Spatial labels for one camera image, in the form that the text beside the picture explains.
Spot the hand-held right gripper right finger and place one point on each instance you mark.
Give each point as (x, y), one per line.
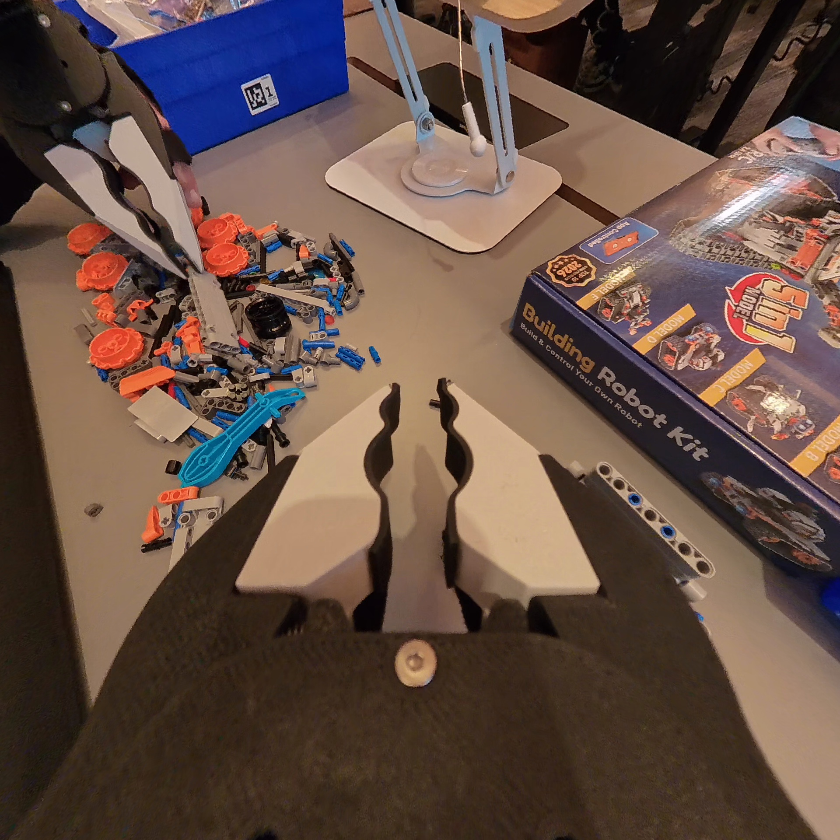
(531, 525)

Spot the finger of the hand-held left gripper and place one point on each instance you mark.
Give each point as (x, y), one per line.
(154, 177)
(85, 177)

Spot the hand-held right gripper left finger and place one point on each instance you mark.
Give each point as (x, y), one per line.
(302, 525)

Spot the black perforated base assembly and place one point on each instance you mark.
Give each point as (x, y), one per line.
(617, 518)

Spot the grey double beam frame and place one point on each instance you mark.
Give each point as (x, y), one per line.
(210, 308)
(203, 505)

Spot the long grey holed beam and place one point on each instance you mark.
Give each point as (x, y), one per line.
(674, 539)

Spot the pile of plastic building pieces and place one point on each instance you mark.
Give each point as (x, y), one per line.
(216, 367)

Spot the person's left hand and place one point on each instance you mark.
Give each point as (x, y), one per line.
(190, 187)

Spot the orange gear wheel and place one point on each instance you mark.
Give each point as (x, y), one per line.
(92, 279)
(220, 229)
(226, 266)
(82, 239)
(98, 354)

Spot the clear bag of pieces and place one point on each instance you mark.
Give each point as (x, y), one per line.
(131, 16)

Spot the orange angled beam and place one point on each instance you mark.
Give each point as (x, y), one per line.
(174, 495)

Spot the small blue tagged bin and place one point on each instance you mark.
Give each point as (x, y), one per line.
(229, 59)

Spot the small orange curved piece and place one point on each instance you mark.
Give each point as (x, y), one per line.
(149, 528)

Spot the grey curved panel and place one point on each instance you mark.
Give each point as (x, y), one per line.
(161, 413)

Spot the dark blue cardboard box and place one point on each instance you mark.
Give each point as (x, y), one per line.
(656, 394)

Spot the black spoked wheel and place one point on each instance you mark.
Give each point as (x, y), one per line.
(269, 325)

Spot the orange curved panel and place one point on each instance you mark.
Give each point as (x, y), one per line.
(144, 382)

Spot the white book stand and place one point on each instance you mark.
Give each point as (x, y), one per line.
(459, 216)

